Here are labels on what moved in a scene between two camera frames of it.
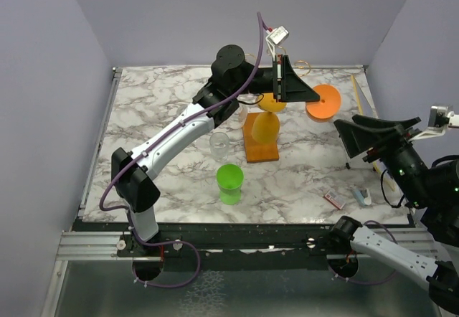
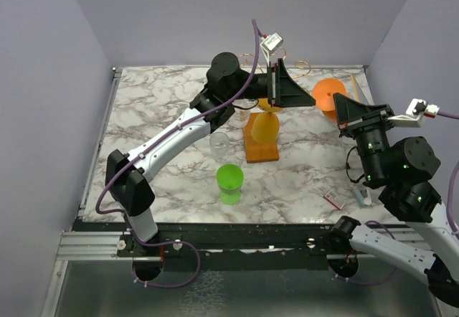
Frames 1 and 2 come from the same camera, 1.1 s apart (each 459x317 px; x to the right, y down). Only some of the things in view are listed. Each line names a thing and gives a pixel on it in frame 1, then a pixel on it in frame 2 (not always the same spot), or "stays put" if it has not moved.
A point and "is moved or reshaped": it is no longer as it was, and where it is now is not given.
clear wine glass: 219,143 stays put
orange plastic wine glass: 328,107 is moved or reshaped
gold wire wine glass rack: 256,151 stays put
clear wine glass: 242,114 is moved or reshaped
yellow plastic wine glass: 267,126 stays put
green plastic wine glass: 229,179 stays put
